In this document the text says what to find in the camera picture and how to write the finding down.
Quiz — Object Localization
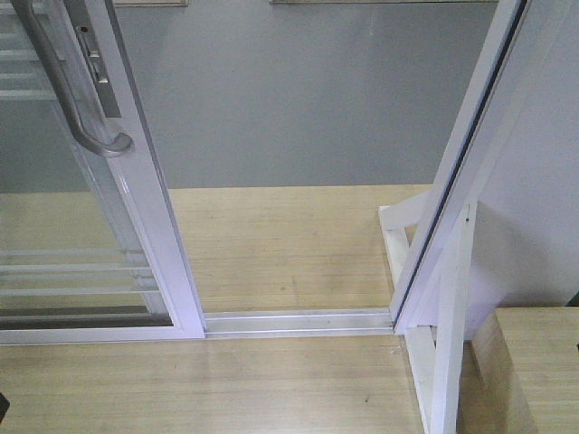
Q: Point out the silver door lock plate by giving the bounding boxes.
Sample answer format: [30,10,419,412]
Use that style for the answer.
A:
[74,24,121,118]

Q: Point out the white wall panel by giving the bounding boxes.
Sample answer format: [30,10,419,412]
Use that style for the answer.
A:
[466,1,578,336]

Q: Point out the grey metal door handle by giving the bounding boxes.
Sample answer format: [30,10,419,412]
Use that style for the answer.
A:
[11,1,133,158]

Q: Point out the white triangular support bracket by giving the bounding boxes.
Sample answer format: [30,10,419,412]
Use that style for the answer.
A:
[397,203,477,433]

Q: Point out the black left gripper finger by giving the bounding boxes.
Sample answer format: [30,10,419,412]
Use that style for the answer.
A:
[0,393,10,419]

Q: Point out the white door frame jamb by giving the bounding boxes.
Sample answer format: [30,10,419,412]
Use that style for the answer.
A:
[379,1,574,335]

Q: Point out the white framed sliding glass door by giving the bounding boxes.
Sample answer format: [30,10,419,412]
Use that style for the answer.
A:
[1,1,205,345]

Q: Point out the light wooden base platform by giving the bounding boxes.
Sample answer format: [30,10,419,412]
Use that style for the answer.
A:
[1,184,422,433]

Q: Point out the aluminium floor track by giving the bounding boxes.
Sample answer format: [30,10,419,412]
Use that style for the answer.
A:
[205,307,393,339]

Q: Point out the light wooden box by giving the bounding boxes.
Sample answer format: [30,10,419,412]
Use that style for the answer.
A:
[471,307,578,433]

